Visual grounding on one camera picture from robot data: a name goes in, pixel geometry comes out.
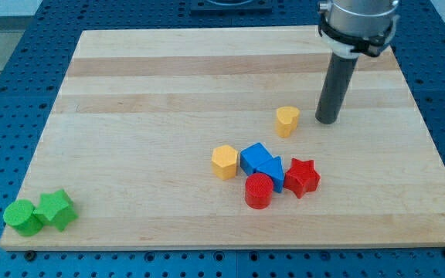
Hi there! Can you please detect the green cylinder block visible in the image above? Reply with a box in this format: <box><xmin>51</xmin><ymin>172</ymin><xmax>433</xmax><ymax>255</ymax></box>
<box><xmin>3</xmin><ymin>199</ymin><xmax>44</xmax><ymax>236</ymax></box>

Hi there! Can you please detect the red cylinder block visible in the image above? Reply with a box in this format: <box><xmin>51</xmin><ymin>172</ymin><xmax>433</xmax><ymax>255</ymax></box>
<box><xmin>245</xmin><ymin>173</ymin><xmax>273</xmax><ymax>209</ymax></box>

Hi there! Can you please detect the blue triangle block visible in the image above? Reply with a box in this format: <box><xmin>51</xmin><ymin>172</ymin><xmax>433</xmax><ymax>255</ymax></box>
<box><xmin>256</xmin><ymin>156</ymin><xmax>284</xmax><ymax>193</ymax></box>

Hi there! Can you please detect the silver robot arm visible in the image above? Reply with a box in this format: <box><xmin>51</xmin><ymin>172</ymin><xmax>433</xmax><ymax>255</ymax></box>
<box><xmin>315</xmin><ymin>0</ymin><xmax>400</xmax><ymax>124</ymax></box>

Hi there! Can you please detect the wooden board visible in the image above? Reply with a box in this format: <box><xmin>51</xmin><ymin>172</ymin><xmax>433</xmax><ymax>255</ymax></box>
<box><xmin>0</xmin><ymin>26</ymin><xmax>445</xmax><ymax>251</ymax></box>

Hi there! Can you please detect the yellow heart block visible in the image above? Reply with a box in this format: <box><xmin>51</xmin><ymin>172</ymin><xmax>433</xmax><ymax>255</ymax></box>
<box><xmin>275</xmin><ymin>106</ymin><xmax>301</xmax><ymax>137</ymax></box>

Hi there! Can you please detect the red star block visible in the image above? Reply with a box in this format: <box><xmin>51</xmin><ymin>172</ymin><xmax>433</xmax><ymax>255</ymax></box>
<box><xmin>284</xmin><ymin>158</ymin><xmax>321</xmax><ymax>199</ymax></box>

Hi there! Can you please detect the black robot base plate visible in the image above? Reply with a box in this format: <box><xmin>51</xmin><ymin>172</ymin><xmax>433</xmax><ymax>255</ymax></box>
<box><xmin>189</xmin><ymin>0</ymin><xmax>273</xmax><ymax>15</ymax></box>

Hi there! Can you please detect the yellow hexagon block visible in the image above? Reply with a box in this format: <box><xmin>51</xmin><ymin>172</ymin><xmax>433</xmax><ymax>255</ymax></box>
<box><xmin>211</xmin><ymin>144</ymin><xmax>239</xmax><ymax>181</ymax></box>

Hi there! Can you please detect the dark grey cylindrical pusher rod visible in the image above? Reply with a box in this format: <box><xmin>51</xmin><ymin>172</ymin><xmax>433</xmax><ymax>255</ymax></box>
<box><xmin>315</xmin><ymin>53</ymin><xmax>358</xmax><ymax>124</ymax></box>

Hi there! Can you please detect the green star block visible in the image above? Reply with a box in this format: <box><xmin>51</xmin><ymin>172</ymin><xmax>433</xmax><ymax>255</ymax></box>
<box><xmin>32</xmin><ymin>189</ymin><xmax>78</xmax><ymax>232</ymax></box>

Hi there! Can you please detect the blue cube block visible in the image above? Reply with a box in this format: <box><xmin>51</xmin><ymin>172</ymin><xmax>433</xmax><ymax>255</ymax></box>
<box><xmin>239</xmin><ymin>142</ymin><xmax>273</xmax><ymax>175</ymax></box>

